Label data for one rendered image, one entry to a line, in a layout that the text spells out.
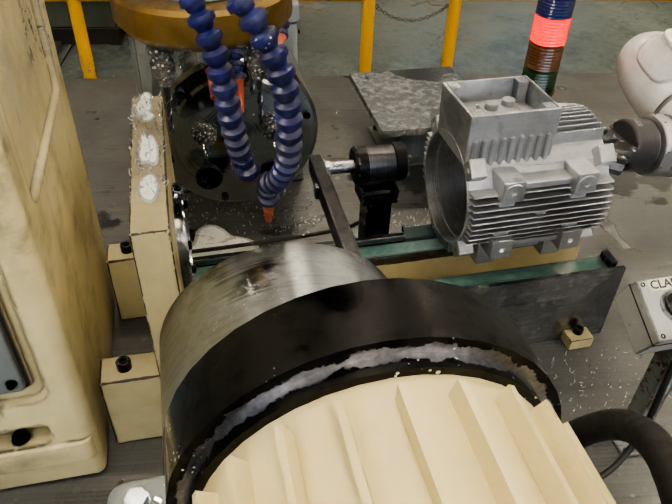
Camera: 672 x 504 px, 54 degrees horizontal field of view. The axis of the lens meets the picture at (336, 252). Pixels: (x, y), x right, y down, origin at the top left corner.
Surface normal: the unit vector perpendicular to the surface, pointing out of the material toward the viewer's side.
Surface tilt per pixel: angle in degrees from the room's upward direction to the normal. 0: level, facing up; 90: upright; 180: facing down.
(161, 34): 90
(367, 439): 13
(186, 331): 47
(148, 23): 90
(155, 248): 90
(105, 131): 0
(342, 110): 0
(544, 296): 90
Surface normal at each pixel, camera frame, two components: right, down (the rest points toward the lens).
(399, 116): 0.03, -0.77
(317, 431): -0.35, -0.67
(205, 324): -0.54, -0.56
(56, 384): 0.22, 0.62
